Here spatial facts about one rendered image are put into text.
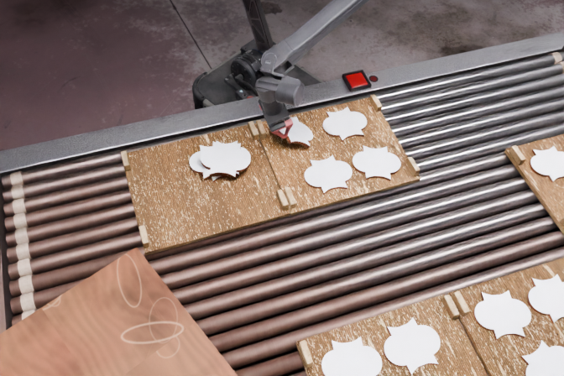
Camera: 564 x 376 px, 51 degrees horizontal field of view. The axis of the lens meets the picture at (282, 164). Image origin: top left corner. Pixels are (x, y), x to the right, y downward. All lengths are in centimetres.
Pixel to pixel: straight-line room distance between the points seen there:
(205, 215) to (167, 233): 11
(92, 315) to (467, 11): 319
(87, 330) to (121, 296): 10
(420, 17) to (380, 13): 25
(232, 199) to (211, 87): 133
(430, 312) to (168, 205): 76
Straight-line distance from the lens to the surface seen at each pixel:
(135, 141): 186
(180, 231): 163
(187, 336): 138
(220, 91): 292
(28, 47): 371
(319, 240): 164
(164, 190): 171
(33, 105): 337
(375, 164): 177
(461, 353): 156
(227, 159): 170
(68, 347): 142
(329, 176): 172
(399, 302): 159
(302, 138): 177
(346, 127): 185
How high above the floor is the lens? 232
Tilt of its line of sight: 53 degrees down
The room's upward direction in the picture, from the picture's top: 5 degrees clockwise
